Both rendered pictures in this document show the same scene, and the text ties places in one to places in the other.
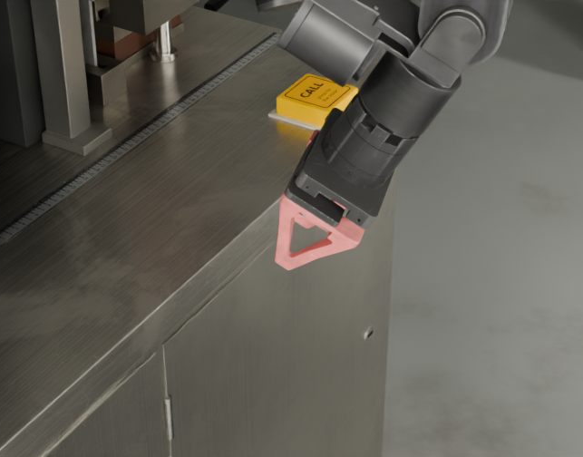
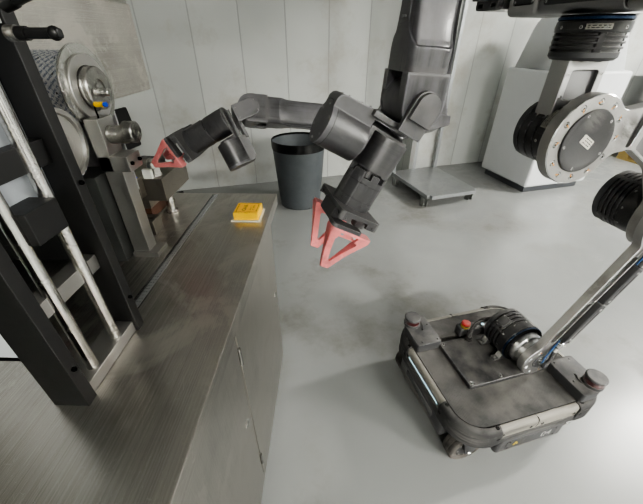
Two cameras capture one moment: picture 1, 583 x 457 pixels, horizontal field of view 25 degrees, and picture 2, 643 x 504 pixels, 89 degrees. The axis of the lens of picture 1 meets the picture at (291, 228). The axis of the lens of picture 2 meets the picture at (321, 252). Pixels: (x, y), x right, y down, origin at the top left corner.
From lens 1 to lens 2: 62 cm
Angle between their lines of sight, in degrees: 25
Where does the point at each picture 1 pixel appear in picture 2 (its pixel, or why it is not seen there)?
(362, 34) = (364, 123)
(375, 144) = (373, 187)
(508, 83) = not seen: hidden behind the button
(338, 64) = (355, 143)
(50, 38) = (127, 205)
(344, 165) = (356, 203)
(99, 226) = (184, 284)
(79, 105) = (149, 235)
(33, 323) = (176, 342)
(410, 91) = (392, 151)
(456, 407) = (284, 309)
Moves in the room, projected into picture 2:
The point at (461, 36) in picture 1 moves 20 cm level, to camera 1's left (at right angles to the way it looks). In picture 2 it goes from (431, 107) to (276, 126)
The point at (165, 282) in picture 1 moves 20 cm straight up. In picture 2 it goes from (232, 298) to (214, 206)
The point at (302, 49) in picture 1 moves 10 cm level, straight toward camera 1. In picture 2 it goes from (335, 138) to (387, 160)
